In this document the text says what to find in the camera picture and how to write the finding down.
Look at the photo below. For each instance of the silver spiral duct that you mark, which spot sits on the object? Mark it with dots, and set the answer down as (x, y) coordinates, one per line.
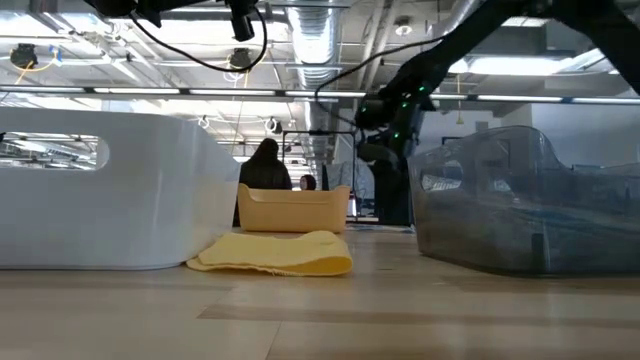
(315, 50)

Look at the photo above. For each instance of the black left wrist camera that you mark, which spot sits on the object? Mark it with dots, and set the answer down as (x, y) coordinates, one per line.
(242, 25)

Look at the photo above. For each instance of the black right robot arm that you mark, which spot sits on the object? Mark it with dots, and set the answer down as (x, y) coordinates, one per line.
(500, 25)

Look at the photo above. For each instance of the yellow folded cloth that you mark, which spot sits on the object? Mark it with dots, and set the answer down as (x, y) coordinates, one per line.
(275, 255)

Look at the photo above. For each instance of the orange plastic bin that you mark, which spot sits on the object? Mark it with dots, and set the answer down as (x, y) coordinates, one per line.
(295, 210)

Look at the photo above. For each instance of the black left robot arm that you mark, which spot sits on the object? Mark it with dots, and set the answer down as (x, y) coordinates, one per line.
(107, 5)

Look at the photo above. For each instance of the black ceiling camera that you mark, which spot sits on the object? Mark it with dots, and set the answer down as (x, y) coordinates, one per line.
(22, 55)

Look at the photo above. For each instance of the grey translucent plastic bin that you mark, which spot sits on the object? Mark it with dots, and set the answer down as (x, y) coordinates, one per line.
(525, 225)

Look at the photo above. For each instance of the black aluminium frame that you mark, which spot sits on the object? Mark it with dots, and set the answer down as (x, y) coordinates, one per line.
(30, 90)

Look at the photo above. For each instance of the black overhead camera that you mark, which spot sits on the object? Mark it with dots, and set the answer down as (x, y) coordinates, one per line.
(240, 59)

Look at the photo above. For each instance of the black stand frame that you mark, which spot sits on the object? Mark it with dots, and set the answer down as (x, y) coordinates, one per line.
(320, 133)

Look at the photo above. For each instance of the person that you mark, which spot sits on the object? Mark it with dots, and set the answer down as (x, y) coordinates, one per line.
(265, 172)
(308, 182)

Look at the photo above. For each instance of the silver metal bottle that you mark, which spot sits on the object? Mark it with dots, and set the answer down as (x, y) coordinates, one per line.
(353, 207)

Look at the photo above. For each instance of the white plastic bin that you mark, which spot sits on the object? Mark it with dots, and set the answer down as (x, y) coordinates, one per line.
(125, 200)

